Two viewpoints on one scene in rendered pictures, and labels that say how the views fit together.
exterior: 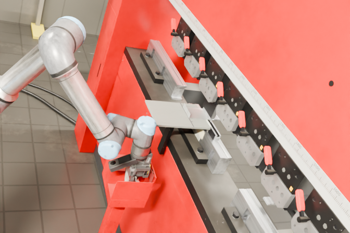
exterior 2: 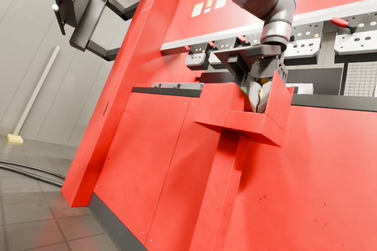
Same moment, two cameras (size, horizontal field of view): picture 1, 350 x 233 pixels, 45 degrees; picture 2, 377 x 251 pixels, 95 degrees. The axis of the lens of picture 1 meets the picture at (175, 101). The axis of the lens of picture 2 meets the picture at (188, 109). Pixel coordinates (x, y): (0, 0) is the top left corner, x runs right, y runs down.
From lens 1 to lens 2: 1.71 m
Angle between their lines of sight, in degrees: 43
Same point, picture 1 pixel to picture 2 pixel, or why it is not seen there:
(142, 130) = not seen: outside the picture
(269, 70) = not seen: outside the picture
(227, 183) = not seen: hidden behind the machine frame
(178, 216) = (321, 150)
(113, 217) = (231, 190)
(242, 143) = (350, 43)
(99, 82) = (106, 118)
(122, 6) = (134, 51)
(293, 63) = not seen: outside the picture
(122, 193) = (275, 104)
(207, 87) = not seen: hidden behind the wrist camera
